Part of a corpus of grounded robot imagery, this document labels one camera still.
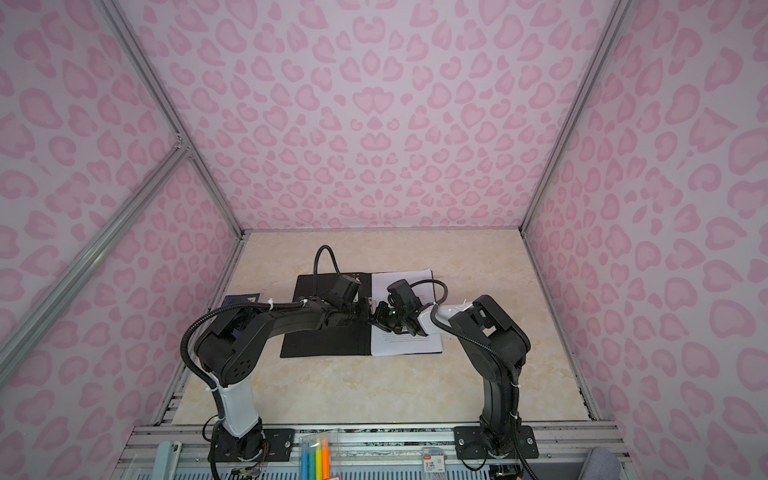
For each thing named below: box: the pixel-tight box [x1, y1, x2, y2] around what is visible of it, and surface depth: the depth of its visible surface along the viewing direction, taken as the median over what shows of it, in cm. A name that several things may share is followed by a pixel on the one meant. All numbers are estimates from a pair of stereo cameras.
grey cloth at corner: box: [578, 446, 622, 480], surface depth 69 cm
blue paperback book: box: [221, 293, 261, 308], surface depth 103 cm
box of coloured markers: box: [298, 431, 331, 480], surface depth 72 cm
